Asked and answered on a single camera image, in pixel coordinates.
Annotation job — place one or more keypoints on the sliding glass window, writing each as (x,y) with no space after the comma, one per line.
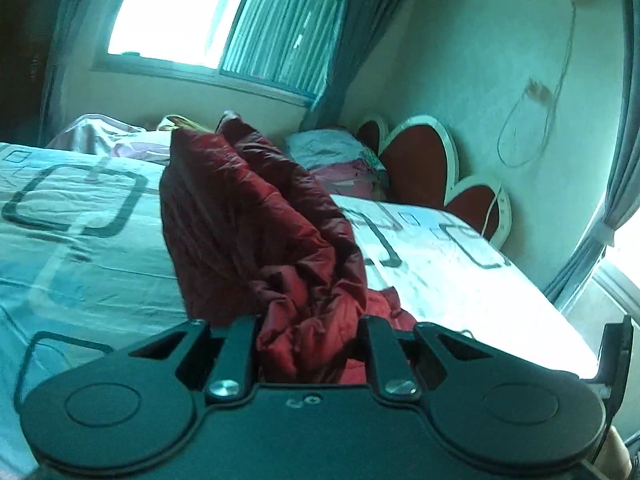
(170,10)

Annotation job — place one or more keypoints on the grey-blue window curtain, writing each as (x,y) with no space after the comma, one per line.
(360,25)
(70,45)

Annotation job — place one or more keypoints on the grey-blue tied side curtain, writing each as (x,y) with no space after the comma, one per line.
(620,135)

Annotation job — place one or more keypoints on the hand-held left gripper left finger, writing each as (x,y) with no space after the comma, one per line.
(240,342)

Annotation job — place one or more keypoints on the bed with patterned white sheet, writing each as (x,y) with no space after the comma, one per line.
(75,280)

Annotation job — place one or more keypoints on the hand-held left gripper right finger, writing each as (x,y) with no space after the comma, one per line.
(376,342)

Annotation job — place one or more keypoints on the red scalloped headboard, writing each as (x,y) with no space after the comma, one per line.
(415,170)

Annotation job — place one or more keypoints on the pink pillow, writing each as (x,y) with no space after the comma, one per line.
(350,180)

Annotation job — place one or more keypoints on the red puffer jacket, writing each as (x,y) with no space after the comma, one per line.
(250,240)

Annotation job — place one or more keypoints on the pink folded quilt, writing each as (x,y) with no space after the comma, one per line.
(100,135)

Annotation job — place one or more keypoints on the bright side window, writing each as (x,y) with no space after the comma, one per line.
(625,260)

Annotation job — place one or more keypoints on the white wall charger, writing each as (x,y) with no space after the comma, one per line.
(537,91)

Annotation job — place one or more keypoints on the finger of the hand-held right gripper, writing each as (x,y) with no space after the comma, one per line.
(617,355)

